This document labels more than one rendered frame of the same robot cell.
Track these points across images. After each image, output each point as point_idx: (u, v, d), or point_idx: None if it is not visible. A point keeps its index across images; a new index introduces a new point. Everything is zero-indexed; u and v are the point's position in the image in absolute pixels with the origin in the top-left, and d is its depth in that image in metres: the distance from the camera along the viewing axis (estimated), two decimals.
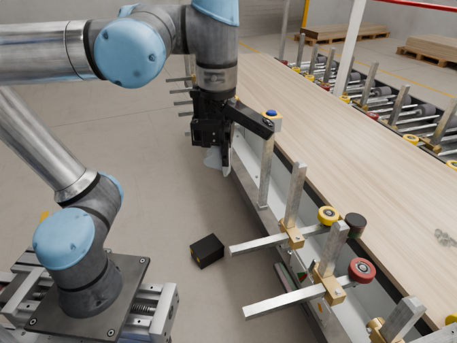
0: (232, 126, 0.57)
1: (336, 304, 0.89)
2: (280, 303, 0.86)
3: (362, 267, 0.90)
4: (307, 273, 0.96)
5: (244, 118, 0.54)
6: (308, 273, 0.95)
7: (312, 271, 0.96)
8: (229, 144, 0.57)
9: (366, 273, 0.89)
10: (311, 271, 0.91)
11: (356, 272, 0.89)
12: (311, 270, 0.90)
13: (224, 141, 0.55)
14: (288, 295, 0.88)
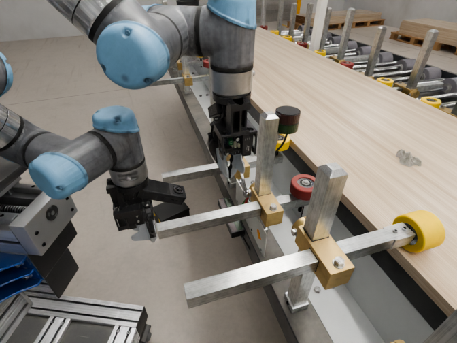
0: None
1: (273, 224, 0.75)
2: (202, 219, 0.72)
3: (305, 182, 0.76)
4: (244, 194, 0.82)
5: None
6: (245, 193, 0.81)
7: (249, 192, 0.82)
8: None
9: (309, 187, 0.75)
10: (245, 186, 0.77)
11: (297, 186, 0.75)
12: (244, 185, 0.76)
13: None
14: (215, 211, 0.74)
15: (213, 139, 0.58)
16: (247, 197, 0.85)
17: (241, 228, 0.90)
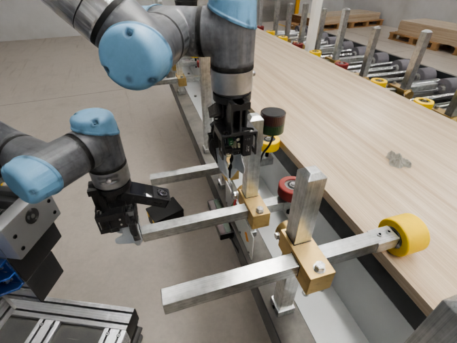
0: None
1: (260, 226, 0.74)
2: (188, 222, 0.71)
3: (292, 184, 0.75)
4: (232, 197, 0.81)
5: None
6: (232, 195, 0.81)
7: (237, 194, 0.81)
8: None
9: None
10: (232, 188, 0.76)
11: (284, 188, 0.75)
12: (230, 187, 0.75)
13: None
14: (201, 214, 0.73)
15: (213, 139, 0.58)
16: (235, 199, 0.84)
17: (230, 230, 0.90)
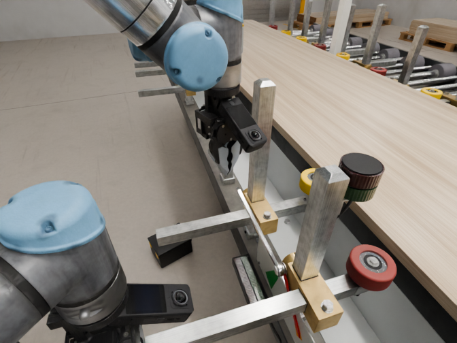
0: None
1: (325, 328, 0.49)
2: (218, 328, 0.46)
3: (373, 261, 0.50)
4: (276, 269, 0.55)
5: (230, 122, 0.52)
6: (276, 266, 0.56)
7: (283, 265, 0.56)
8: (221, 143, 0.58)
9: (380, 271, 0.49)
10: (267, 243, 0.56)
11: (362, 270, 0.49)
12: (264, 239, 0.56)
13: (210, 137, 0.56)
14: (237, 312, 0.48)
15: None
16: (285, 283, 0.56)
17: None
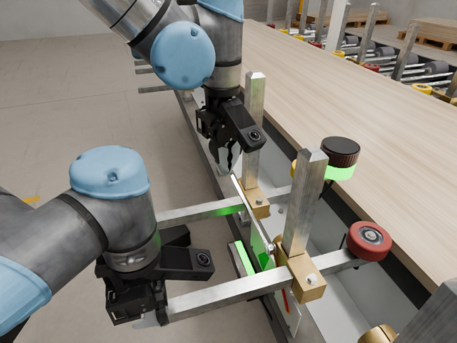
0: None
1: (310, 300, 0.53)
2: (232, 292, 0.51)
3: (370, 235, 0.55)
4: (266, 249, 0.59)
5: (230, 122, 0.52)
6: (266, 246, 0.60)
7: (273, 245, 0.60)
8: (221, 143, 0.58)
9: (377, 243, 0.54)
10: (258, 225, 0.60)
11: (360, 242, 0.54)
12: (255, 221, 0.60)
13: (210, 137, 0.56)
14: (249, 279, 0.53)
15: None
16: (275, 261, 0.60)
17: None
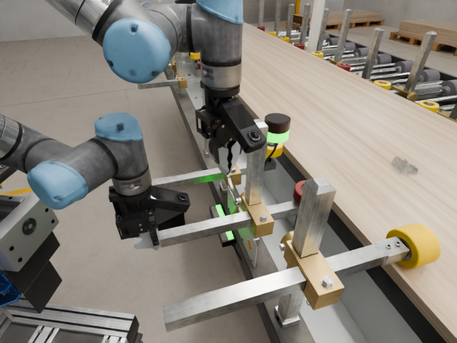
0: None
1: (263, 235, 0.73)
2: (206, 226, 0.70)
3: None
4: (234, 203, 0.79)
5: (230, 122, 0.52)
6: (235, 203, 0.79)
7: (240, 201, 0.79)
8: (221, 143, 0.58)
9: None
10: (235, 197, 0.74)
11: (300, 193, 0.74)
12: (234, 196, 0.73)
13: (210, 137, 0.56)
14: (218, 219, 0.72)
15: None
16: None
17: (232, 237, 0.88)
